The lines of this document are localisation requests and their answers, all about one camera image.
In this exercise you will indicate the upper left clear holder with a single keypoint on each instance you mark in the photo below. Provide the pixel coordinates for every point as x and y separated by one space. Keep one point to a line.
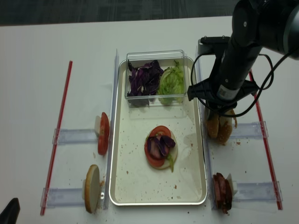
74 136

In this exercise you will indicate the white block behind tomato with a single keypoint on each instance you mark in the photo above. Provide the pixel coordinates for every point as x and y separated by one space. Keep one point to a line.
97 126

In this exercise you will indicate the upper right clear holder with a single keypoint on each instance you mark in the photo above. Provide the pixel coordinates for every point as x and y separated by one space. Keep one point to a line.
254 130

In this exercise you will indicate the green lettuce strip on bun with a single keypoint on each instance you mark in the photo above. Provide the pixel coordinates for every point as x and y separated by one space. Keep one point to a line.
170 162

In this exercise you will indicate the right clear long divider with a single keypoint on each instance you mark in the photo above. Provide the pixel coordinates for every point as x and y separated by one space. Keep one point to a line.
209 175

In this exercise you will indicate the clear plastic container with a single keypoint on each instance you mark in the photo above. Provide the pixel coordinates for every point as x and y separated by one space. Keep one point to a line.
165 59

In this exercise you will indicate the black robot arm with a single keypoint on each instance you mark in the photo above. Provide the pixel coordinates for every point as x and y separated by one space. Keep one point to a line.
256 24

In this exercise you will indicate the right red strip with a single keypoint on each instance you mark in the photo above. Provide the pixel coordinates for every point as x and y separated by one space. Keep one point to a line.
268 154

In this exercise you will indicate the upright bun half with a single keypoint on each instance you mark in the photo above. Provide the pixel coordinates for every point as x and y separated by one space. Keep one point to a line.
92 188

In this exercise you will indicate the green lettuce leaves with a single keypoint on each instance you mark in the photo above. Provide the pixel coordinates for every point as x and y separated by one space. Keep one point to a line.
172 81

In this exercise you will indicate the purple cabbage on bun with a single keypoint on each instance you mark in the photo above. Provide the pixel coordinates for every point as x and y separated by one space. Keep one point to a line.
158 147

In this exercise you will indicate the lower left clear holder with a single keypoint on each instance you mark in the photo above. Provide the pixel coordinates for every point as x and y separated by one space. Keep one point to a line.
54 197

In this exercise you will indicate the black object at corner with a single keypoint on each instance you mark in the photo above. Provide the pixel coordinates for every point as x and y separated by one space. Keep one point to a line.
10 214

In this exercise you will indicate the left red strip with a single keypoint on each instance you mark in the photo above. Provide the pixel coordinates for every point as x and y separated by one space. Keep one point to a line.
54 148

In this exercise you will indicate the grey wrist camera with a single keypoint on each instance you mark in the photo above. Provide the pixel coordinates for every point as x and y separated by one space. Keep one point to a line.
212 45

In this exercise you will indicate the white metal tray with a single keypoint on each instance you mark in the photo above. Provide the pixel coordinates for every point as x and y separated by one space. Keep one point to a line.
137 179

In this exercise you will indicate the upright tomato slices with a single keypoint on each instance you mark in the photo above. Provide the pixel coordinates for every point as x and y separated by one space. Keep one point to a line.
103 134

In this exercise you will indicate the sesame top bun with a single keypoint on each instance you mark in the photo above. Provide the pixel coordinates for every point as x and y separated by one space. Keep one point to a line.
212 123

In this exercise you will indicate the bottom bun on tray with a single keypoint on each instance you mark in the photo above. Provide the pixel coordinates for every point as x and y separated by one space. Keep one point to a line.
171 158

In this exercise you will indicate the lower right clear holder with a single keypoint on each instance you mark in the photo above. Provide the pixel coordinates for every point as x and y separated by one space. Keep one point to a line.
257 192

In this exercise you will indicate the left clear long divider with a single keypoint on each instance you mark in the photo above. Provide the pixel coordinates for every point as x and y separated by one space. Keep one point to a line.
111 134

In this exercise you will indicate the purple cabbage leaves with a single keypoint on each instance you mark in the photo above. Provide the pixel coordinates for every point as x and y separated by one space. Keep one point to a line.
144 80

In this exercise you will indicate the torn sesame bun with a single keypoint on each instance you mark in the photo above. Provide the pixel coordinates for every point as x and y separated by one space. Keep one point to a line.
225 128

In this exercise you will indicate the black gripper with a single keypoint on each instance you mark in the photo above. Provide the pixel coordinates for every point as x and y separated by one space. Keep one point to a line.
222 100

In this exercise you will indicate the red strip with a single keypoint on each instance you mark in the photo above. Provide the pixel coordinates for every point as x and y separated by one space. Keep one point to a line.
268 154
54 148

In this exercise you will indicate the tomato slices on bun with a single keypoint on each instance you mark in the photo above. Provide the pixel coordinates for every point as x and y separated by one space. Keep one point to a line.
154 154

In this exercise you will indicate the white block behind patties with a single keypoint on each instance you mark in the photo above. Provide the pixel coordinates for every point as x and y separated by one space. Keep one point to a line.
231 184

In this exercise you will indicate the stacked meat patties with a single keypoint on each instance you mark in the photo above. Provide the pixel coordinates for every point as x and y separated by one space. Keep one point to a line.
223 193

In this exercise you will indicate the clear long divider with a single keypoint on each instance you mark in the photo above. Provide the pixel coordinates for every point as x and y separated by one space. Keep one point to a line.
209 175
111 134

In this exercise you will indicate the clear holder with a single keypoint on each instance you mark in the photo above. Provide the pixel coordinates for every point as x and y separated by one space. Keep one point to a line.
254 130
54 197
74 136
257 192

